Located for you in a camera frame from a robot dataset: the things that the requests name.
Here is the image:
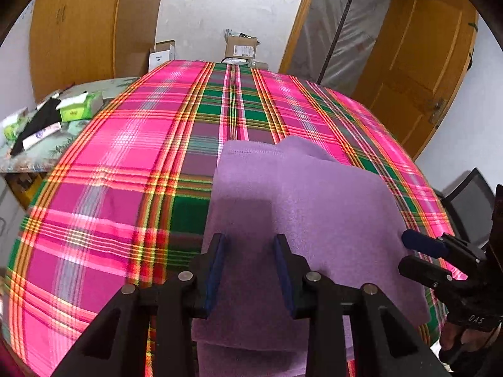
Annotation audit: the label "black cloth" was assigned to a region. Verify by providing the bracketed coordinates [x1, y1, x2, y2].
[10, 98, 64, 156]

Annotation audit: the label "large green tissue pack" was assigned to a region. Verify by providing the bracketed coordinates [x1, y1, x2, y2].
[59, 92, 103, 122]

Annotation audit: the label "white tube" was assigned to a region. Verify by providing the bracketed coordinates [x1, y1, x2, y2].
[21, 122, 63, 150]

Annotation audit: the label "wooden door frame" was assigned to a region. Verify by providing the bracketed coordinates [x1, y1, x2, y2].
[278, 0, 321, 73]

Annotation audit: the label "patterned side table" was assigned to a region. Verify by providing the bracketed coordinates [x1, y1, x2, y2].
[0, 76, 141, 173]

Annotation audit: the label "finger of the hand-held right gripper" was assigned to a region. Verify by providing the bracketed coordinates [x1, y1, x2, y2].
[398, 256, 470, 288]
[401, 230, 488, 262]

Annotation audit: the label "black mesh office chair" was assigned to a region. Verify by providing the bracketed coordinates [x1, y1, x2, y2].
[442, 168, 498, 248]

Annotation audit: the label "person's right hand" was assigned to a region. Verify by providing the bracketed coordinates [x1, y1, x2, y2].
[439, 322, 503, 368]

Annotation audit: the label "purple fleece pants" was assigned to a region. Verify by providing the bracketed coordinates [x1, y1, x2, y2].
[192, 135, 431, 377]

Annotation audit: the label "pink green plaid bed sheet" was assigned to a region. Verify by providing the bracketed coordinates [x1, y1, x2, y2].
[4, 60, 468, 377]

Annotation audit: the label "white cardboard box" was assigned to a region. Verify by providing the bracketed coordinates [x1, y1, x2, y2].
[148, 40, 176, 72]

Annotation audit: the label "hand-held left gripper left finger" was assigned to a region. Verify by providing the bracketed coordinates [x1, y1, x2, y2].
[51, 233, 226, 377]

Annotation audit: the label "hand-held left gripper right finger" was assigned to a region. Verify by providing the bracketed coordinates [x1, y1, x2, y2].
[274, 233, 449, 377]

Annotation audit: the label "small green tissue pack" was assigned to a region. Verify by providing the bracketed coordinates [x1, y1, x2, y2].
[2, 112, 30, 138]

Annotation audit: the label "grey plastic zip curtain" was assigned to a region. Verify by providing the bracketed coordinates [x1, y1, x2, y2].
[302, 0, 394, 95]

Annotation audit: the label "metal door handle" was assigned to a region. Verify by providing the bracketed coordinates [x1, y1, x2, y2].
[428, 98, 446, 126]

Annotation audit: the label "wooden door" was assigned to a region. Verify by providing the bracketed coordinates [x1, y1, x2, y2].
[354, 0, 478, 161]

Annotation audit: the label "brown cardboard box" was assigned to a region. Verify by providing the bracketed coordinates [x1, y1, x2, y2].
[224, 29, 260, 60]

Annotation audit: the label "wooden wardrobe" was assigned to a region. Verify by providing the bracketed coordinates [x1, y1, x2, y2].
[29, 0, 168, 103]

